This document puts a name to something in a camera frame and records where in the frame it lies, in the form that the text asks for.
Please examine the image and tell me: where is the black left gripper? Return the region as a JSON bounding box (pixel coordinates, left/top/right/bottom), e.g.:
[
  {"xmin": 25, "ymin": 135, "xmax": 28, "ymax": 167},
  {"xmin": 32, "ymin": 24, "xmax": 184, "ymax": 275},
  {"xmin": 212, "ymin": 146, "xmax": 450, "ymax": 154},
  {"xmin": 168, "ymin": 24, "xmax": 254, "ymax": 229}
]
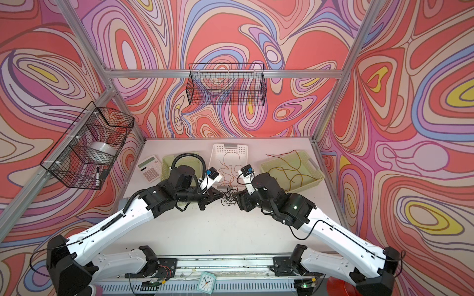
[{"xmin": 174, "ymin": 186, "xmax": 225, "ymax": 212}]

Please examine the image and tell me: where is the black cable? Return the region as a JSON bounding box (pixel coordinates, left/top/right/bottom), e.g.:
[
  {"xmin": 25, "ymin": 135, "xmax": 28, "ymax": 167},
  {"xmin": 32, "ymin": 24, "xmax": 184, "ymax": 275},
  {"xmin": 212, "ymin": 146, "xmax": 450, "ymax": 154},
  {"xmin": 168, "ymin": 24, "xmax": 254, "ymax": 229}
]
[{"xmin": 221, "ymin": 186, "xmax": 241, "ymax": 208}]

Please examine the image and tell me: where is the orange cable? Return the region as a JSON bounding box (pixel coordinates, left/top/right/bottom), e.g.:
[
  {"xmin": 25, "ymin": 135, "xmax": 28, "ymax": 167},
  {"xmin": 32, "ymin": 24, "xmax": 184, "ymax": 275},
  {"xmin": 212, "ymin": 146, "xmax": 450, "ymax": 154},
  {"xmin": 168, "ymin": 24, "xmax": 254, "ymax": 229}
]
[{"xmin": 216, "ymin": 151, "xmax": 245, "ymax": 182}]

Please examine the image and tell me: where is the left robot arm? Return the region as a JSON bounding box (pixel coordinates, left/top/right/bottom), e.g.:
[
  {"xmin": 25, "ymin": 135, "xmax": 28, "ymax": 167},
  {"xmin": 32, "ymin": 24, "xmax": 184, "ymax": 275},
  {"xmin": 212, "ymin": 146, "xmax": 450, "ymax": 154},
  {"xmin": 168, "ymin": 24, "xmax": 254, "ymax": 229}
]
[{"xmin": 45, "ymin": 153, "xmax": 223, "ymax": 296}]

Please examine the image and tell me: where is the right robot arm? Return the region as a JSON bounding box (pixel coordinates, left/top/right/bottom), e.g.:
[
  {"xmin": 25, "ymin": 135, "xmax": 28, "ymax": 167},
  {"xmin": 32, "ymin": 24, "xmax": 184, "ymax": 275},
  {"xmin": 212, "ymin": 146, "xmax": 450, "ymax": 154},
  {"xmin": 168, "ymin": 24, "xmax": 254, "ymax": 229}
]
[{"xmin": 237, "ymin": 169, "xmax": 402, "ymax": 296}]

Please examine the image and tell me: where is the small green perforated basket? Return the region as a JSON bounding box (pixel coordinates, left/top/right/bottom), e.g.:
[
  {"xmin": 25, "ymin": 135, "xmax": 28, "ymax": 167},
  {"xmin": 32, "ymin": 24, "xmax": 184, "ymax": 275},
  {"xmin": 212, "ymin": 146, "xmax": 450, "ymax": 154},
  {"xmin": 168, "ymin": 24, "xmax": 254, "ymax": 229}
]
[{"xmin": 161, "ymin": 155, "xmax": 202, "ymax": 180}]

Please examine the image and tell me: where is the white perforated basket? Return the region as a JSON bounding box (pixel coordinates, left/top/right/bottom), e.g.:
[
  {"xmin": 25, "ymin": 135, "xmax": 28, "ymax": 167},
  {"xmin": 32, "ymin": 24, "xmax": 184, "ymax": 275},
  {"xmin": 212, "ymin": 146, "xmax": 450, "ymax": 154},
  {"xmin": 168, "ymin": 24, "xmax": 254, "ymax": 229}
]
[{"xmin": 209, "ymin": 143, "xmax": 248, "ymax": 186}]

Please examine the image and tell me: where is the large green perforated basket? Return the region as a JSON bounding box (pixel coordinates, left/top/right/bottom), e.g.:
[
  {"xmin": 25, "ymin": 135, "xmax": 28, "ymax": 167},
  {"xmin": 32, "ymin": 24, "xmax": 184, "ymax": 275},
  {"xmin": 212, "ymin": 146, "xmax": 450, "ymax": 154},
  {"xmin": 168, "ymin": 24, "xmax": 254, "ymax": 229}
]
[{"xmin": 260, "ymin": 150, "xmax": 325, "ymax": 193}]

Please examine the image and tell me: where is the white desk calculator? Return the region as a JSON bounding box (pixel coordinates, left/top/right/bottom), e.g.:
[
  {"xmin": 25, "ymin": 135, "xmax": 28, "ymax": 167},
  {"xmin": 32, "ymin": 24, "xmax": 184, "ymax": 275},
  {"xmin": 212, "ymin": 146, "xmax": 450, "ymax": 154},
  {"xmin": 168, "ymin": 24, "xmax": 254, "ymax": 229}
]
[{"xmin": 137, "ymin": 155, "xmax": 162, "ymax": 183}]

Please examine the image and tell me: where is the small green alarm clock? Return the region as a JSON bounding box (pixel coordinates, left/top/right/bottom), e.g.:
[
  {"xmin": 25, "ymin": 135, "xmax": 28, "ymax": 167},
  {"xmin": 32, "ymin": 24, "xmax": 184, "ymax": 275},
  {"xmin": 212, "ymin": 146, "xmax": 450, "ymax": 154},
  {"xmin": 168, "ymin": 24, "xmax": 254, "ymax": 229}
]
[{"xmin": 196, "ymin": 272, "xmax": 216, "ymax": 295}]

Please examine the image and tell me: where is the black marker pen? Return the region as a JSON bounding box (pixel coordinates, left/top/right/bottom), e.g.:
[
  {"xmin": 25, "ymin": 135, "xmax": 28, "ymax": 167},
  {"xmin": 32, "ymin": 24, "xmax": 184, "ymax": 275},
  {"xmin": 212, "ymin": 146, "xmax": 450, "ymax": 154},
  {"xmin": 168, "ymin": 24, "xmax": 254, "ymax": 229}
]
[{"xmin": 95, "ymin": 166, "xmax": 101, "ymax": 189}]

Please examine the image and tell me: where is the red bucket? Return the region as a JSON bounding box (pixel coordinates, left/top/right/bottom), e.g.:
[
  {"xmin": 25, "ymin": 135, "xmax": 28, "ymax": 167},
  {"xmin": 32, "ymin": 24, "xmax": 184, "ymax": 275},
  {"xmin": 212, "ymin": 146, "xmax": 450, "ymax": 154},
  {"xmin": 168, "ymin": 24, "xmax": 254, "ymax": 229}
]
[{"xmin": 327, "ymin": 277, "xmax": 361, "ymax": 296}]

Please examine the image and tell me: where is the black round speaker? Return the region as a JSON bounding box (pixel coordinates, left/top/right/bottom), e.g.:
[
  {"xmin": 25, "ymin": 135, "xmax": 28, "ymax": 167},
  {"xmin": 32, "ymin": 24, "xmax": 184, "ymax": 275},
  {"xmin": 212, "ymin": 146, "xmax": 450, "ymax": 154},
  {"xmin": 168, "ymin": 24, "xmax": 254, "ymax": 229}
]
[{"xmin": 77, "ymin": 285, "xmax": 97, "ymax": 296}]

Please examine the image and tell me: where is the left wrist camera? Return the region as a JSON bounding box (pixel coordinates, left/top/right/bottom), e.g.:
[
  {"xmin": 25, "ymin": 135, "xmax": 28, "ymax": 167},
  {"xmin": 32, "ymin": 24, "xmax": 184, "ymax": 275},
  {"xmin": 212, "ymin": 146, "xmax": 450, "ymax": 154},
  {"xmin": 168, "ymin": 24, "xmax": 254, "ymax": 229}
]
[{"xmin": 199, "ymin": 167, "xmax": 223, "ymax": 192}]

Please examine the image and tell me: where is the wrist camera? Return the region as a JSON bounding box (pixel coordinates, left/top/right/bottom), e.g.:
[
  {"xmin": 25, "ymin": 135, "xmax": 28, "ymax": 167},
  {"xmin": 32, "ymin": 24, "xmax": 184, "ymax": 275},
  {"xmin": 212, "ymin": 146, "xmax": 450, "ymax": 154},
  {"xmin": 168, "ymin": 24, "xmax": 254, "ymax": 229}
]
[
  {"xmin": 199, "ymin": 167, "xmax": 223, "ymax": 192},
  {"xmin": 237, "ymin": 165, "xmax": 256, "ymax": 195}
]

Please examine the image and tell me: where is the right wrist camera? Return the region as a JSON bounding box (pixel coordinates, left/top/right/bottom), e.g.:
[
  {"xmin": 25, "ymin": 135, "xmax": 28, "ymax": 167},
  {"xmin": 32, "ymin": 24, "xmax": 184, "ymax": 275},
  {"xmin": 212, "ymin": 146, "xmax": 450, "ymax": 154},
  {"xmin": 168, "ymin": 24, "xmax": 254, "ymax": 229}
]
[{"xmin": 237, "ymin": 165, "xmax": 256, "ymax": 195}]

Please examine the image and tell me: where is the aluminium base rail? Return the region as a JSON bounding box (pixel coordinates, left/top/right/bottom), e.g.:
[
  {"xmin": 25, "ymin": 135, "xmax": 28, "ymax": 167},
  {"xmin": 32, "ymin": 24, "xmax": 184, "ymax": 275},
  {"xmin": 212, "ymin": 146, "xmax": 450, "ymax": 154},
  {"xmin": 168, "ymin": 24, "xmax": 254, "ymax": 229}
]
[{"xmin": 94, "ymin": 253, "xmax": 336, "ymax": 296}]

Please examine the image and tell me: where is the black wire basket back wall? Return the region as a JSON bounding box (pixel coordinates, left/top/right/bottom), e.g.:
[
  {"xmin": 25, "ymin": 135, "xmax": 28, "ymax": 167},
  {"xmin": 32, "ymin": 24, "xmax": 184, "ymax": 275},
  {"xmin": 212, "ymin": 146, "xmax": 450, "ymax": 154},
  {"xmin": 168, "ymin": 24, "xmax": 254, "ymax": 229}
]
[{"xmin": 186, "ymin": 62, "xmax": 267, "ymax": 106}]

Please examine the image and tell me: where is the black wire basket wall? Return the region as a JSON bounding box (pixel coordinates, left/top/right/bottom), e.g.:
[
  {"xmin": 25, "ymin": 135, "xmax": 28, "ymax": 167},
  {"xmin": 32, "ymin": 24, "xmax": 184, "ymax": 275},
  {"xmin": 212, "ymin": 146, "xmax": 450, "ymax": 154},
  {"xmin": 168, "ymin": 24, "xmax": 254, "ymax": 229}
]
[
  {"xmin": 40, "ymin": 102, "xmax": 135, "ymax": 190},
  {"xmin": 186, "ymin": 62, "xmax": 267, "ymax": 106}
]

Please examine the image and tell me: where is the black wire basket left wall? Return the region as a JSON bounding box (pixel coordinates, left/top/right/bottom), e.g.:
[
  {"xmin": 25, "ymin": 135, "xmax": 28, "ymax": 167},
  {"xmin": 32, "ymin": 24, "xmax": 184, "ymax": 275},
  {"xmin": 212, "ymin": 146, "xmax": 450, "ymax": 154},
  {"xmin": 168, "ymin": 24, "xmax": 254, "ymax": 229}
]
[{"xmin": 40, "ymin": 102, "xmax": 135, "ymax": 190}]

